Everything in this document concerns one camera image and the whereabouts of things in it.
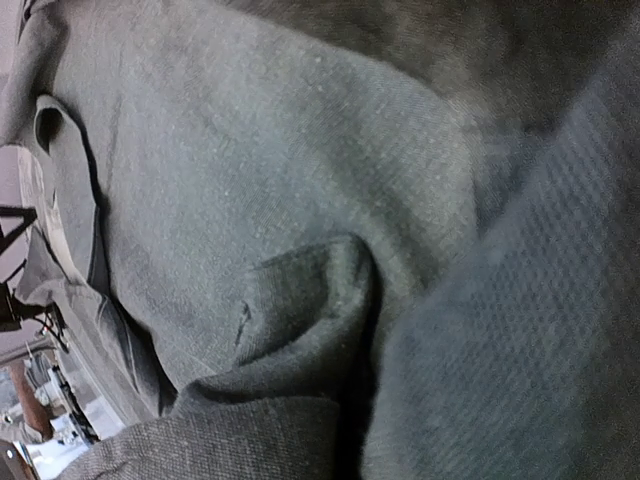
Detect grey garment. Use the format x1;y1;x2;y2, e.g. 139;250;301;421
1;1;639;479

